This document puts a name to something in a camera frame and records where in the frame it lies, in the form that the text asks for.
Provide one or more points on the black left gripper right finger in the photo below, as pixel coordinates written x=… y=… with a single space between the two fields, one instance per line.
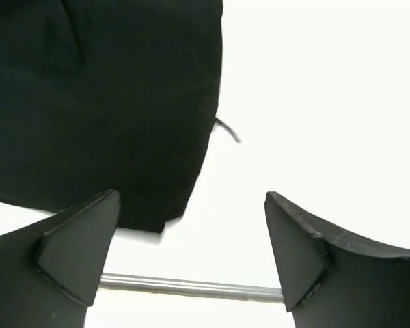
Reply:
x=334 y=278

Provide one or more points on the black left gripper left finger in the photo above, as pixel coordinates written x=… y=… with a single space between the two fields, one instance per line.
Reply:
x=50 y=270

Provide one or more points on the black trousers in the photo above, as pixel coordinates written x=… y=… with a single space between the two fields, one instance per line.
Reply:
x=98 y=95

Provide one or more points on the aluminium frame rail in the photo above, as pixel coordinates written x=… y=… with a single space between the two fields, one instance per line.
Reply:
x=191 y=288

